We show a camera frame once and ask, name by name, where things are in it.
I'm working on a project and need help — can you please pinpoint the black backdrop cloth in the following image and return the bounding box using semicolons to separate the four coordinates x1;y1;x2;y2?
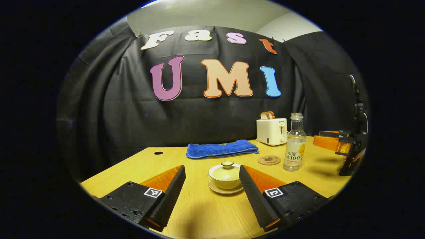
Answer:
56;17;371;182

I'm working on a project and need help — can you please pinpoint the yellow ceramic saucer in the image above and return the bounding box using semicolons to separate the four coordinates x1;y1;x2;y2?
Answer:
208;179;244;195

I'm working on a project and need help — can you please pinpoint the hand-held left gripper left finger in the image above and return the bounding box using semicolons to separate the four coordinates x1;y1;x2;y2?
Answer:
100;165;186;232

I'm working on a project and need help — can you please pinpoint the white toaster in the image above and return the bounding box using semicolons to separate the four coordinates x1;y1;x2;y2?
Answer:
256;118;288;147

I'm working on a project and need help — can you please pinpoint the yellow teacup lid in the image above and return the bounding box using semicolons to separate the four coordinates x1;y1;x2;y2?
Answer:
212;161;241;180

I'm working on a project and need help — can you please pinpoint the round cork coaster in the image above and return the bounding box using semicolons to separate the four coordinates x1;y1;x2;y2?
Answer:
258;155;281;166

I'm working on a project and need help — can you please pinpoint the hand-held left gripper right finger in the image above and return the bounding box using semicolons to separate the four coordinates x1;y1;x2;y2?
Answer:
239;165;332;232

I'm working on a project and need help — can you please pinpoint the yellow ceramic teacup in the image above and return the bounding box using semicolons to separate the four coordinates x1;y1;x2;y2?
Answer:
208;164;242;190

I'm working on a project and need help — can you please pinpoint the folded blue towel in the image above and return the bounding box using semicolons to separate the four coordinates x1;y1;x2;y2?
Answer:
186;139;260;159

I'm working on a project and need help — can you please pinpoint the clear plastic water bottle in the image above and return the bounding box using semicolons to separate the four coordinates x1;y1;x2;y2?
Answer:
283;113;306;172

